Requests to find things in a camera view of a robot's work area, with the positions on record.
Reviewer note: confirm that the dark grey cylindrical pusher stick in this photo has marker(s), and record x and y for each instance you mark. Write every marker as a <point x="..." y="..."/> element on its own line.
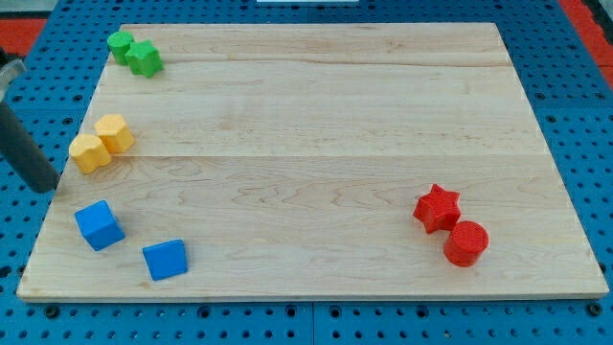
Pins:
<point x="24" y="155"/>

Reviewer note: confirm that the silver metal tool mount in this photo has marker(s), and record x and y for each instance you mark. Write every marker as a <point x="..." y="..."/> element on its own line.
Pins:
<point x="9" y="72"/>

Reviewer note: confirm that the yellow heart block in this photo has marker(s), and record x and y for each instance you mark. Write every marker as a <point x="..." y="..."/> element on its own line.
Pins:
<point x="89" y="153"/>

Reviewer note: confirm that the yellow hexagon block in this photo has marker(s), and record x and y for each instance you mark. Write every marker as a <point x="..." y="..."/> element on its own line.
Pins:
<point x="114" y="132"/>

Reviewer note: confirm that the blue cube block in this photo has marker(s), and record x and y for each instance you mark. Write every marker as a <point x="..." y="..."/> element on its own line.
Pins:
<point x="98" y="225"/>

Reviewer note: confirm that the green cylinder block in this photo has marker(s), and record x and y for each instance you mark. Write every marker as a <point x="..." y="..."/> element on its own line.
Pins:
<point x="118" y="44"/>

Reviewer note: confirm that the green star block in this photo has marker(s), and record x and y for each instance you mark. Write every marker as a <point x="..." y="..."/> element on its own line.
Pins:
<point x="143" y="59"/>

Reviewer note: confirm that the blue trapezoid block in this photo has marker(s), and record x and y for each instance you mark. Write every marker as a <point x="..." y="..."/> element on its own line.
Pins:
<point x="166" y="259"/>

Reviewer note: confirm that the wooden board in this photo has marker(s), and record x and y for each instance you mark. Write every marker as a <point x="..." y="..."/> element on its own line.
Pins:
<point x="290" y="159"/>

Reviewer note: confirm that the red star block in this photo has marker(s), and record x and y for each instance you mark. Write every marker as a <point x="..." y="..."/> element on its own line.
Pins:
<point x="438" y="210"/>

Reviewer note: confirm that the red cylinder block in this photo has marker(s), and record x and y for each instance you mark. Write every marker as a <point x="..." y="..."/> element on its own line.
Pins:
<point x="466" y="243"/>

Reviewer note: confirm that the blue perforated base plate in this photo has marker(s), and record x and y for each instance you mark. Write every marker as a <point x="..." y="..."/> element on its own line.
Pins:
<point x="570" y="97"/>

